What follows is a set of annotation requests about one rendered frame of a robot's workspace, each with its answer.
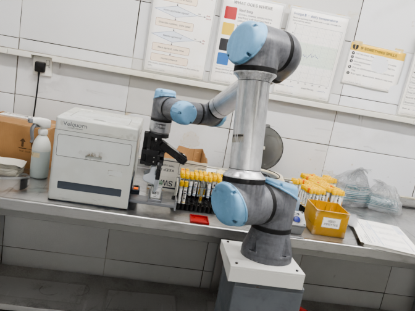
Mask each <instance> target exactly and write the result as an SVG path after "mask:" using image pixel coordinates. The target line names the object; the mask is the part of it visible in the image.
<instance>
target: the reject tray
mask: <svg viewBox="0 0 415 311"><path fill-rule="evenodd" d="M190 223H199V224H203V225H209V219H208V216H203V215H195V214H190Z"/></svg>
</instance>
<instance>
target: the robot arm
mask: <svg viewBox="0 0 415 311"><path fill-rule="evenodd" d="M227 56H228V59H229V61H231V62H232V63H233V64H234V69H233V73H234V75H235V76H236V77H237V78H238V80H236V81H235V82H234V83H232V84H231V85H230V86H228V87H227V88H226V89H224V90H223V91H222V92H221V93H219V94H218V95H217V96H216V97H214V98H213V99H211V100H210V101H209V102H208V103H206V104H202V103H198V102H190V101H183V100H179V99H176V92H175V91H172V90H169V89H162V88H158V89H156V90H155V93H154V98H153V107H152V112H151V120H150V124H149V131H145V134H144V140H143V147H142V150H141V159H140V164H145V165H147V166H151V168H150V169H149V170H145V171H144V175H143V180H144V181H145V182H148V183H150V184H152V185H154V189H153V192H154V193H155V192H156V190H157V189H158V186H159V179H160V174H161V167H162V166H163V162H164V154H165V153H168V154H169V155H170V156H172V157H173V158H174V159H176V161H177V162H178V163H180V164H182V165H185V163H186V162H187V161H188V160H187V156H186V155H185V154H183V153H182V152H179V151H178V150H176V148H174V147H173V146H171V145H170V144H169V143H167V142H166V141H164V140H162V139H167V138H169V133H170V129H171V124H172V121H174V122H176V123H178V124H181V125H189V124H194V125H205V126H210V127H215V126H222V125H223V124H224V122H225V121H226V118H227V115H228V114H230V113H232V112H233V111H234V110H235V118H234V124H233V135H232V147H231V153H230V165H229V168H228V170H227V171H226V172H224V173H223V175H222V182H220V183H218V184H217V185H215V188H214V189H213V190H212V195H211V204H212V209H213V211H214V213H215V215H216V217H217V219H218V220H219V221H220V222H221V223H223V224H224V225H227V226H244V225H251V228H250V229H249V232H248V234H247V235H246V237H245V239H244V240H243V242H242V244H241V250H240V252H241V254H242V255H243V256H245V257H246V258H247V259H250V260H252V261H254V262H257V263H261V264H264V265H270V266H276V267H282V266H286V265H289V264H291V259H292V249H291V239H290V233H291V228H292V224H293V218H294V214H295V209H296V203H297V201H298V188H297V187H296V186H295V185H292V184H290V183H287V182H284V181H280V180H276V179H273V178H269V177H265V176H263V174H262V173H261V164H262V153H263V147H264V135H265V129H266V118H267V107H268V101H269V90H270V85H272V84H279V83H281V82H283V81H284V80H286V79H287V78H288V77H289V76H290V75H291V74H293V72H294V71H295V70H296V69H297V68H298V66H299V64H300V62H301V56H302V50H301V45H300V42H299V41H298V40H297V38H296V37H295V36H294V35H293V34H291V33H289V32H287V31H283V30H280V29H278V28H274V27H271V26H268V25H266V24H265V23H262V22H255V21H252V20H249V21H245V22H243V23H241V24H239V26H237V27H236V29H235V30H234V31H233V32H232V34H231V35H230V38H229V40H228V43H227ZM156 138H157V140H155V139H156ZM156 166H157V168H156Z"/></svg>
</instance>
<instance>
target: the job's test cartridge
mask: <svg viewBox="0 0 415 311"><path fill-rule="evenodd" d="M153 189H154V185H152V184H151V191H150V195H149V198H150V199H157V200H161V193H162V185H159V186H158V189H157V190H156V192H155V193H154V192H153Z"/></svg>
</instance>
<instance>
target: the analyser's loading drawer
mask: <svg viewBox="0 0 415 311"><path fill-rule="evenodd" d="M149 195H150V188H149V193H148V196H143V195H138V194H130V198H129V202H133V203H138V204H146V205H155V206H160V207H168V208H173V209H174V211H175V210H176V205H177V195H175V200H173V199H164V198H162V196H163V191H162V193H161V200H157V199H150V198H149Z"/></svg>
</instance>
